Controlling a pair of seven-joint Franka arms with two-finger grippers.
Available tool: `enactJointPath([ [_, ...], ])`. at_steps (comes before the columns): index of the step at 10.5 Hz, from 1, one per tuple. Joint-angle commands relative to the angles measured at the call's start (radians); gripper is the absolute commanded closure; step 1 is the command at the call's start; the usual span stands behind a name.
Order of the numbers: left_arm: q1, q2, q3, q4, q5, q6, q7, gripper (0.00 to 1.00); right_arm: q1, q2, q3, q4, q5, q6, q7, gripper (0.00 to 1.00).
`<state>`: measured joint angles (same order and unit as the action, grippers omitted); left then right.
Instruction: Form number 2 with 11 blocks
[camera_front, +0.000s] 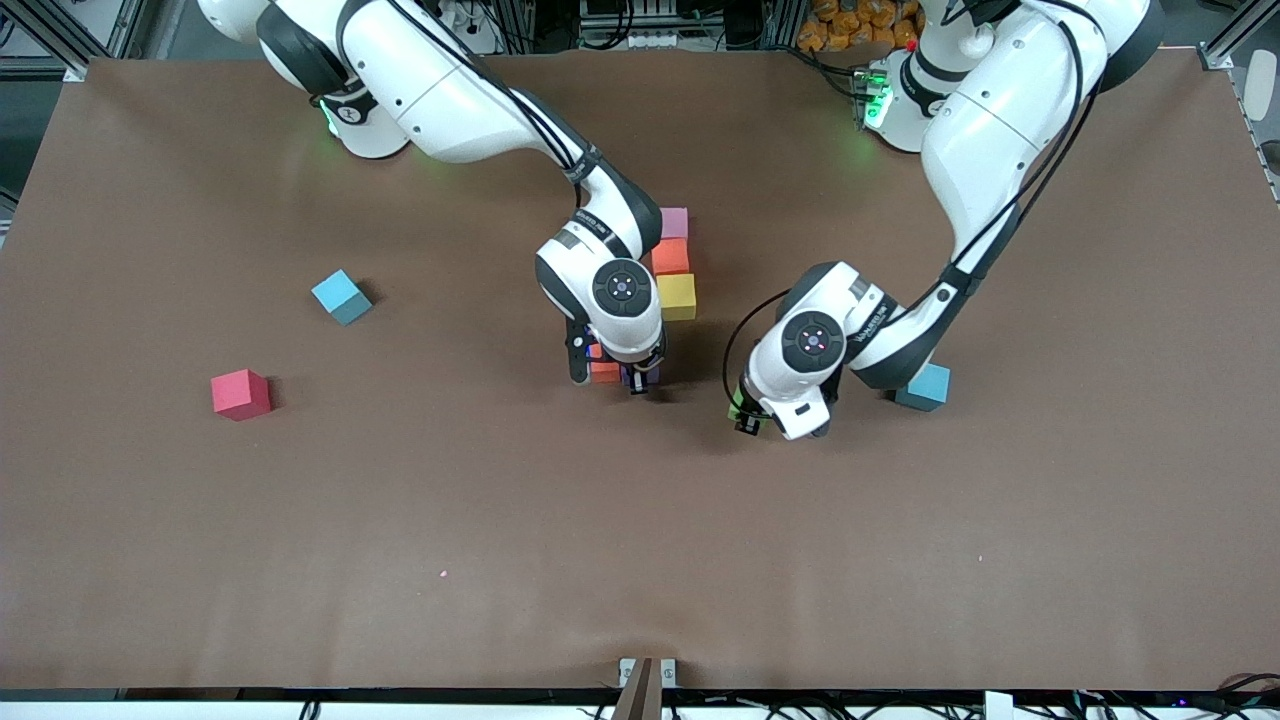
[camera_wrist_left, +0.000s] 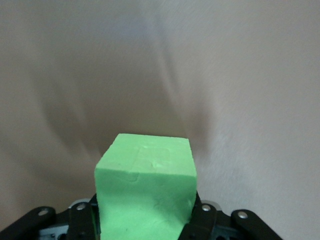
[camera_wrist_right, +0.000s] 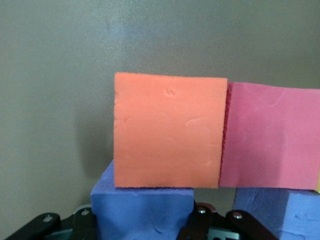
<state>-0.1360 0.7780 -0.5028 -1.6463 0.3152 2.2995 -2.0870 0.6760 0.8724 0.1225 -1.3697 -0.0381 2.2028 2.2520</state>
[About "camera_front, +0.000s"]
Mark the yellow foam cube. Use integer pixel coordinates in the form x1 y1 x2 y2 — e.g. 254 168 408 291
657 273 697 322

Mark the cyan foam cube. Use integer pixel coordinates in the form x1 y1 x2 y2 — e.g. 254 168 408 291
895 362 952 413
310 268 374 327

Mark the brown wooden strip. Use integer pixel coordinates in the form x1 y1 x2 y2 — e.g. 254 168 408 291
610 658 663 720

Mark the white power strip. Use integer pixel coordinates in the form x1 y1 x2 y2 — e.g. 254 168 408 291
430 0 506 56

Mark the red foam cube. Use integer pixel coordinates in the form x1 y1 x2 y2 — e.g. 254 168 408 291
210 368 273 422

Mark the white round plastic object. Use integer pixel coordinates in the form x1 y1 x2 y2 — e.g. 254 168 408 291
1243 48 1280 123

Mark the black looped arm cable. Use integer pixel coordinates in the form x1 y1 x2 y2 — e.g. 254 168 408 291
721 288 793 403

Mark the metal table bracket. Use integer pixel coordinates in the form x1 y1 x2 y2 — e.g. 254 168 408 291
618 656 678 691

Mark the aluminium frame profile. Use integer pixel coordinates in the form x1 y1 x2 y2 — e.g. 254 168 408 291
0 0 89 83
1200 0 1280 71

